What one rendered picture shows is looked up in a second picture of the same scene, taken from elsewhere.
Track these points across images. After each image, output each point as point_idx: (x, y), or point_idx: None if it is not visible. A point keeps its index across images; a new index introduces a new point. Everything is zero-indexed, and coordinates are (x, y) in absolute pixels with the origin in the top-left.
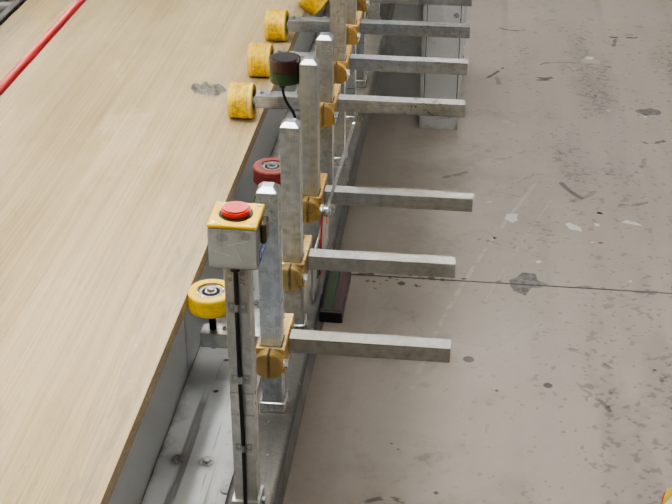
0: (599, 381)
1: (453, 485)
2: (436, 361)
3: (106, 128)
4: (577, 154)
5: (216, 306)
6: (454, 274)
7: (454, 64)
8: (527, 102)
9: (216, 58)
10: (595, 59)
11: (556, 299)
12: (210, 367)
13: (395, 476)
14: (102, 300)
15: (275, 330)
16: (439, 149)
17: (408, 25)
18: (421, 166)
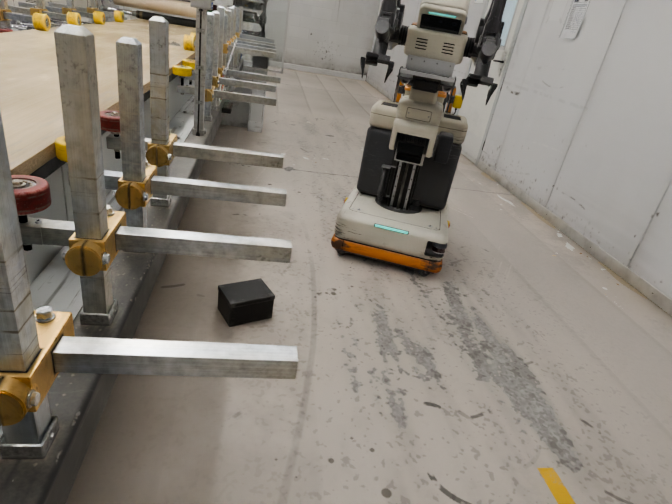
0: (317, 192)
1: (266, 212)
2: (271, 105)
3: None
4: (305, 142)
5: (185, 70)
6: (275, 90)
7: (271, 49)
8: (287, 129)
9: (176, 42)
10: (310, 122)
11: (300, 173)
12: (177, 122)
13: (243, 209)
14: None
15: (209, 81)
16: (255, 136)
17: (252, 43)
18: (248, 139)
